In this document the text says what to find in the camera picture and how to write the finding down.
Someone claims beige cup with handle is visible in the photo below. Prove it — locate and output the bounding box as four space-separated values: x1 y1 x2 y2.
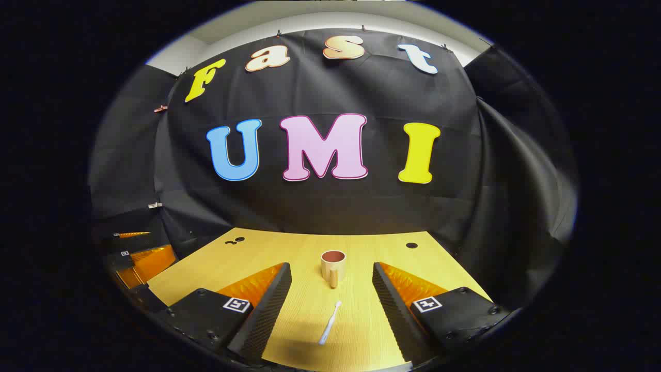
321 250 347 289

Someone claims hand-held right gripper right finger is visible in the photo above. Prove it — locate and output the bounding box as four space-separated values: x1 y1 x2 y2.
372 261 510 365

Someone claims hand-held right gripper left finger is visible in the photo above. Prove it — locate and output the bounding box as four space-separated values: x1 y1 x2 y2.
166 262 293 363

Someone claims light blue toothbrush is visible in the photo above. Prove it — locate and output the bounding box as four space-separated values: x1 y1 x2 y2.
318 301 342 346

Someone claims black backdrop cloth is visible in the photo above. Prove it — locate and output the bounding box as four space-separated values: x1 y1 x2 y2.
88 28 579 311

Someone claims wooden desktop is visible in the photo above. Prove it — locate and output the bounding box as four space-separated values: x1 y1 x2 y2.
147 227 494 372

